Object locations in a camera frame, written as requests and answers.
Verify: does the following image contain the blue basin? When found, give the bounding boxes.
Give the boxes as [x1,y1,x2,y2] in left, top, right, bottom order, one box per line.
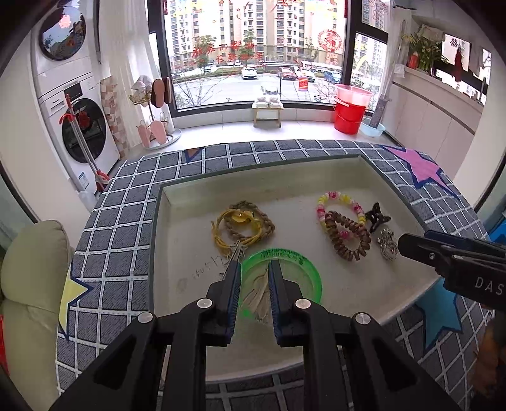
[358,117,386,137]

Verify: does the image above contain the pink basin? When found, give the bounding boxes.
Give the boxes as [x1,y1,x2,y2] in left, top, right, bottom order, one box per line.
[335,83,374,107]

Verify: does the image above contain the yellow cord bracelet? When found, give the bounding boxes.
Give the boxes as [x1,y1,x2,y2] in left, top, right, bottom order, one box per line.
[211,208,264,262]

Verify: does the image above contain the red and white mop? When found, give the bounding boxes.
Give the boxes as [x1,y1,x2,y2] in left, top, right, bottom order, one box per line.
[63,92,110,193]

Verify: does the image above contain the black hair claw clip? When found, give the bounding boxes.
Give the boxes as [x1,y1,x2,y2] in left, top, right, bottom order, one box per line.
[364,202,392,234]

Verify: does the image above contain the pastel bead bracelet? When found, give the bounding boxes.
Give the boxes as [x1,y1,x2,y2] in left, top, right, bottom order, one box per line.
[315,191,367,235]

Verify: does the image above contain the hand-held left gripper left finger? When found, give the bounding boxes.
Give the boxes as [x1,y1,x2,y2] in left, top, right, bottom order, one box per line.
[49,260,243,411]

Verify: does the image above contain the beige sofa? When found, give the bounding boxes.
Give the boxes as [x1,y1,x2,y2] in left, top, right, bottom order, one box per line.
[0,220,77,396]

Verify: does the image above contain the wooden stool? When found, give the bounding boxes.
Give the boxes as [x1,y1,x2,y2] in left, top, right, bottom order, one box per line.
[252,103,284,128]

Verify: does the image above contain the white washing machine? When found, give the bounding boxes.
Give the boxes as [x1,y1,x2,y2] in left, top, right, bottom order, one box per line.
[37,77,121,195]

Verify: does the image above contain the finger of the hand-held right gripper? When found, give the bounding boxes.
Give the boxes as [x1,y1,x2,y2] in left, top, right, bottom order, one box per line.
[423,230,506,256]
[398,233,506,278]

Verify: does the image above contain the brown slippers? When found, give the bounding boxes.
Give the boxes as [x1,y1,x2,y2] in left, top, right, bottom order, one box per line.
[151,78,174,108]

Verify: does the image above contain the green potted plant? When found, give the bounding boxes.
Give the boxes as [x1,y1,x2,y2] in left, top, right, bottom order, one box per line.
[401,27,448,74]

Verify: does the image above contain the white dryer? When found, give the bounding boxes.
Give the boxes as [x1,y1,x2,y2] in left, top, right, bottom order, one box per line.
[29,0,98,100]

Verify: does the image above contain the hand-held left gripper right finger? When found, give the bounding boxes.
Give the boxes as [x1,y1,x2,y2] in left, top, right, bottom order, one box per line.
[268,261,461,411]

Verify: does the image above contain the tile patterned board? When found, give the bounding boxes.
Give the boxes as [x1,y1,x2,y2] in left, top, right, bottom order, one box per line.
[100,75,131,159]

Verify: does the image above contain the red bucket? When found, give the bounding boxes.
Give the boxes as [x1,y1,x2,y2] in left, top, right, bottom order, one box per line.
[333,96,367,135]

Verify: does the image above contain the red paper-cut window decal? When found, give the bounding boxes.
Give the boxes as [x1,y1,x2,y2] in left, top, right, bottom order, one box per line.
[317,28,344,52]

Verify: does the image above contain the white shoe rack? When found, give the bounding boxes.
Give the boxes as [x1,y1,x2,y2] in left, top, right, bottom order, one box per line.
[129,77,183,152]

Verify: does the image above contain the silver hair clip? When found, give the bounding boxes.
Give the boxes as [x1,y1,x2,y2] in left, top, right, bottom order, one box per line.
[376,228,399,262]

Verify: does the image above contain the green bangle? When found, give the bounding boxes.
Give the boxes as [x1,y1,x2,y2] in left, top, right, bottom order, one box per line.
[239,248,323,317]

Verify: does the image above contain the beige tray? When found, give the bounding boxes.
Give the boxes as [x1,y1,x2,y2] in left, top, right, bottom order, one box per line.
[150,154,440,382]

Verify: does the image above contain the braided brown bracelet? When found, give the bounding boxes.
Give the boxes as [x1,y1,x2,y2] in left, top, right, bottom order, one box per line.
[227,200,276,242]

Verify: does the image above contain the pink slippers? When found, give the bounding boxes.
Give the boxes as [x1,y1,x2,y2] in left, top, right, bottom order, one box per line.
[136,120,169,146]

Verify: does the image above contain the beige tassel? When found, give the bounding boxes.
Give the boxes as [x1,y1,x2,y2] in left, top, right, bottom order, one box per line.
[240,272,278,319]

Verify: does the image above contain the white cabinet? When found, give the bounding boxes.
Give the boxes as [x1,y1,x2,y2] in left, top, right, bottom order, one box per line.
[389,65,490,183]

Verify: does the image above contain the grey brush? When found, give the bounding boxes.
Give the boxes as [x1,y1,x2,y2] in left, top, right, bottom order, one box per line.
[373,96,390,128]

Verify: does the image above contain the brown wooden bead bracelet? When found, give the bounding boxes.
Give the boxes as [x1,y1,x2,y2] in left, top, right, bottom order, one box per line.
[324,211,373,262]

